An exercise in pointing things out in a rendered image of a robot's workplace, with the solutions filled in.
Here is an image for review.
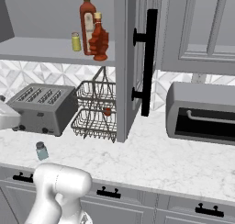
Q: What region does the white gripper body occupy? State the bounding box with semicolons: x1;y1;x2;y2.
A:
0;99;22;131

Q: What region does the pale blue shaker grey cap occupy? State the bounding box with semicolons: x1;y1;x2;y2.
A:
35;140;50;162

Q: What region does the grey cabinet shelf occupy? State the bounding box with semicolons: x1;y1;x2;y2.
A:
0;36;117;67

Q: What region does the grey lower cabinet door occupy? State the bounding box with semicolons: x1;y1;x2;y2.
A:
0;184;35;224
80;199;155;224

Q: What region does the dark grey open cabinet door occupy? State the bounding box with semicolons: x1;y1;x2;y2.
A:
0;0;16;44

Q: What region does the yellow shaker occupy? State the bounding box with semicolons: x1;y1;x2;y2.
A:
71;31;83;52

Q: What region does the red sauce bottle green cap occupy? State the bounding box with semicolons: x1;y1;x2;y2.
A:
79;0;97;56

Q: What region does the grey closed cabinet door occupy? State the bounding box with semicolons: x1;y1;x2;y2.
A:
155;0;235;77

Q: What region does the grey four-slot toaster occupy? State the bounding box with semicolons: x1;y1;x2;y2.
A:
6;83;78;138

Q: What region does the grey drawer front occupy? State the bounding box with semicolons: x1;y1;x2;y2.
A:
82;182;158;211
156;193;235;224
0;166;36;192

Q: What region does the small red fruit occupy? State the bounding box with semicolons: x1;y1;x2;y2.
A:
103;106;112;118

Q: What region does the grey toaster oven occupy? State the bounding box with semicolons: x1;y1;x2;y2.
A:
165;81;235;147

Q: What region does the black drawer handle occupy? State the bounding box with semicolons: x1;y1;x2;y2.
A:
95;185;122;200
12;172;34;184
195;202;225;218

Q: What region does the two-tier wire basket stand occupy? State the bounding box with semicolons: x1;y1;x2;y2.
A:
70;65;118;143

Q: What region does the long black door handle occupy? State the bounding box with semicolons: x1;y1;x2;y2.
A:
130;8;159;118

